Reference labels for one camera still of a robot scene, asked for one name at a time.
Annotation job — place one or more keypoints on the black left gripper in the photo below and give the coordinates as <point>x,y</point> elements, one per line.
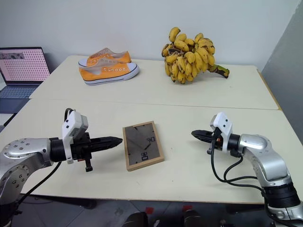
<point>81,149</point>

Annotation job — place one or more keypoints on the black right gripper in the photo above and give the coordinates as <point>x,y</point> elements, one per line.
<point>218,144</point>

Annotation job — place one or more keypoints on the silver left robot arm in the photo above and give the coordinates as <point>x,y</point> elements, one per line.
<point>23,153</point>

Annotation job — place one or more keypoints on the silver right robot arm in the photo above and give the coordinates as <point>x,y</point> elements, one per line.
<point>267,158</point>

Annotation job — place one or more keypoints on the open grey laptop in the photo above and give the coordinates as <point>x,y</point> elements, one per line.
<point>21,66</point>

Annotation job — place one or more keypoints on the black table foot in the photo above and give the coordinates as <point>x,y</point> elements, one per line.
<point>87,204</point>

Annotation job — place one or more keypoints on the orange canvas sneaker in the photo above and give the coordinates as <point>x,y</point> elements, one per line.
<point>111,73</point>
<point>120,58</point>

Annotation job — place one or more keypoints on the red floor tape piece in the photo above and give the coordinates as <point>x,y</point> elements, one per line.
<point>149,210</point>
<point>187,208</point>

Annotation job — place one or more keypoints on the bunch of yellow bananas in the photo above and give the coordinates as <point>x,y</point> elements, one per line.
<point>189,59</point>

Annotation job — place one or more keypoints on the dark rounded shape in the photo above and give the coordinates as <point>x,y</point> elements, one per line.
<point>138,220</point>
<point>192,218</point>

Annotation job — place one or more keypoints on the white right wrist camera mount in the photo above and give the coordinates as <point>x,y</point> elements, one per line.
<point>223,123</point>

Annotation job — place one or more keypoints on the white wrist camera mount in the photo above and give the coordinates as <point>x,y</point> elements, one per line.
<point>223,123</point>
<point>71,123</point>

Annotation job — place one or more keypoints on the wooden block with grey face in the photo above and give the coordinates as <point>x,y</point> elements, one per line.
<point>142,146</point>

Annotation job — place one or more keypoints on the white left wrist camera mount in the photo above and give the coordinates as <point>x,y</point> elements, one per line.
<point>71,123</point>

